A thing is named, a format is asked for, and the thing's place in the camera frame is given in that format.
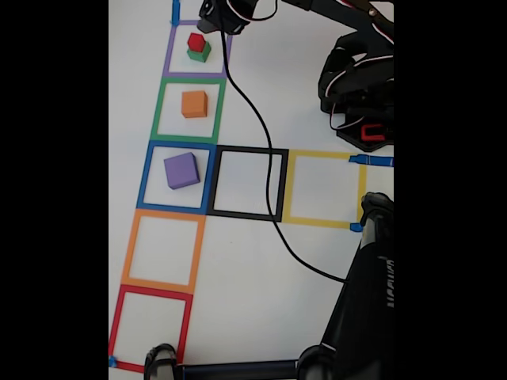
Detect green cube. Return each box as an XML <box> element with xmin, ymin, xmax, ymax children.
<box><xmin>186</xmin><ymin>41</ymin><xmax>212</xmax><ymax>63</ymax></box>

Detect orange square block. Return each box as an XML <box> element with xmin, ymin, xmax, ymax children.
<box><xmin>181</xmin><ymin>90</ymin><xmax>209</xmax><ymax>119</ymax></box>

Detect purple square block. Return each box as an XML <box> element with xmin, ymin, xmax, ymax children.
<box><xmin>163</xmin><ymin>152</ymin><xmax>200</xmax><ymax>190</ymax></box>

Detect long blue tape strip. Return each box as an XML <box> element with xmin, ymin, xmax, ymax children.
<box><xmin>348</xmin><ymin>154</ymin><xmax>395</xmax><ymax>168</ymax></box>

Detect black tripod stand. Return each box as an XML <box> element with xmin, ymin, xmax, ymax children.
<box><xmin>143</xmin><ymin>192</ymin><xmax>395</xmax><ymax>380</ymax></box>

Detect red white servo wire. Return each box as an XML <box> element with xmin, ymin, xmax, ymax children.
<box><xmin>227</xmin><ymin>0</ymin><xmax>278</xmax><ymax>23</ymax></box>
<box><xmin>327</xmin><ymin>0</ymin><xmax>395</xmax><ymax>132</ymax></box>

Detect purple square frame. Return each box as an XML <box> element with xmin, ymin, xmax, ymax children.
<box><xmin>162</xmin><ymin>19</ymin><xmax>234</xmax><ymax>79</ymax></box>

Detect green square frame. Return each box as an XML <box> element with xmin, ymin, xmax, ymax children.
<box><xmin>150</xmin><ymin>77</ymin><xmax>227</xmax><ymax>144</ymax></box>

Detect black square frame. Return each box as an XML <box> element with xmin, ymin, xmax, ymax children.
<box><xmin>206</xmin><ymin>145</ymin><xmax>289</xmax><ymax>222</ymax></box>

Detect black camera cable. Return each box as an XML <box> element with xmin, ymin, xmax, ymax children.
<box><xmin>219</xmin><ymin>23</ymin><xmax>349</xmax><ymax>283</ymax></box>

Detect blue square frame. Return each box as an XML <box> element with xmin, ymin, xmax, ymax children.
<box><xmin>136</xmin><ymin>140</ymin><xmax>218</xmax><ymax>216</ymax></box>

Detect yellow square frame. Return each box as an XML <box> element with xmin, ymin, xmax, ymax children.
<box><xmin>281</xmin><ymin>149</ymin><xmax>368</xmax><ymax>230</ymax></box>

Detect orange square frame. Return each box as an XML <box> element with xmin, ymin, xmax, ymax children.
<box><xmin>120</xmin><ymin>208</ymin><xmax>207</xmax><ymax>296</ymax></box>

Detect red square frame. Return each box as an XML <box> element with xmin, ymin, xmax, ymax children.
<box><xmin>109</xmin><ymin>284</ymin><xmax>194</xmax><ymax>374</ymax></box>

